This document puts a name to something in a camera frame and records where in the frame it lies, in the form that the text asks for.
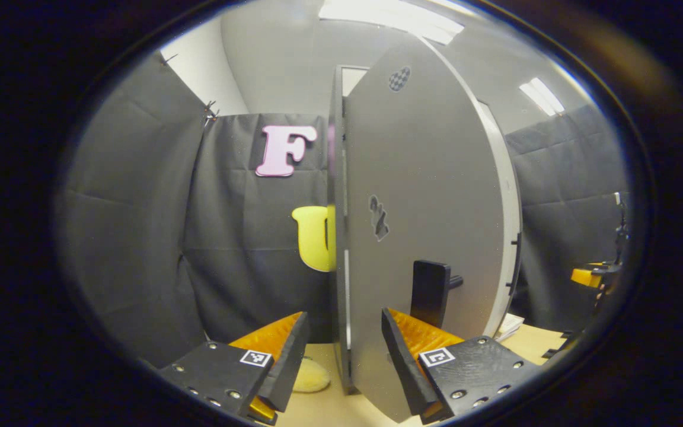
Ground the black bracket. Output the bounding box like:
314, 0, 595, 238
542, 331, 579, 359

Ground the grey and white cabinet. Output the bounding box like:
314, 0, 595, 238
327, 64, 372, 395

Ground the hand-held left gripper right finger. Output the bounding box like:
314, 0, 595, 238
381, 307, 542, 425

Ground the grey cabinet door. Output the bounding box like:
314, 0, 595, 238
477, 100, 524, 340
344, 36, 509, 423

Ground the ceiling light panel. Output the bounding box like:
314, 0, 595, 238
519, 77, 566, 116
318, 0, 465, 45

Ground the white paper stack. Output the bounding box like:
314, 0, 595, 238
494, 313, 525, 342

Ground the pale yellow soft object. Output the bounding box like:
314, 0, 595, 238
292, 356, 331, 393

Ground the black cabinet door handle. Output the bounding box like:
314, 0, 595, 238
506, 233, 524, 291
411, 260, 464, 328

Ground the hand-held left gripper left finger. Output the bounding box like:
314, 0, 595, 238
158, 311, 311, 426

